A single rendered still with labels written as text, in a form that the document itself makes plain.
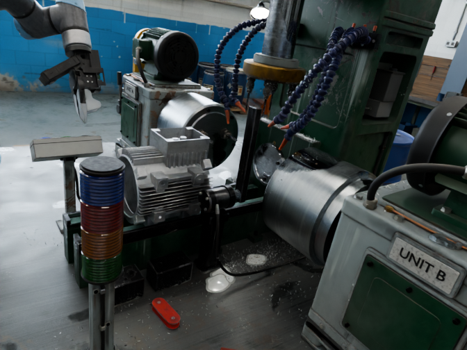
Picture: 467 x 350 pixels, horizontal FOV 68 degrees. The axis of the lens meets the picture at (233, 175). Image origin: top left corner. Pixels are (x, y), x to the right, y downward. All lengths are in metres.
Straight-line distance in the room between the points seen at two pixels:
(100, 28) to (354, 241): 6.00
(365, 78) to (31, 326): 1.01
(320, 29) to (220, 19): 6.06
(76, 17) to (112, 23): 5.31
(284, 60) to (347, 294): 0.60
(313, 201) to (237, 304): 0.32
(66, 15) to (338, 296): 1.00
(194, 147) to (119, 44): 5.68
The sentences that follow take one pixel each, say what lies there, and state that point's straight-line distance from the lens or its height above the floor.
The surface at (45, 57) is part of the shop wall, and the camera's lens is 6.35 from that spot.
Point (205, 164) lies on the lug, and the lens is 0.90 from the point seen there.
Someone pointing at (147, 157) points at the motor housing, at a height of 1.10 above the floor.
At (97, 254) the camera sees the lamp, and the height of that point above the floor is 1.08.
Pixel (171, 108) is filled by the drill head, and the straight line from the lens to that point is 1.27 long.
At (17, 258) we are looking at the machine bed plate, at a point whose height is 0.80.
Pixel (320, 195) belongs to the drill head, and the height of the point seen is 1.11.
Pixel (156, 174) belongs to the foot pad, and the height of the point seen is 1.08.
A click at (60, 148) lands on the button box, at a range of 1.02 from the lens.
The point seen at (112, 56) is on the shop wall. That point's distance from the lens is 6.50.
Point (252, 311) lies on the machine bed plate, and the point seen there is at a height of 0.80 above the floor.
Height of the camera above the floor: 1.42
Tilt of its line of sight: 23 degrees down
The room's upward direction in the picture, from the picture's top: 9 degrees clockwise
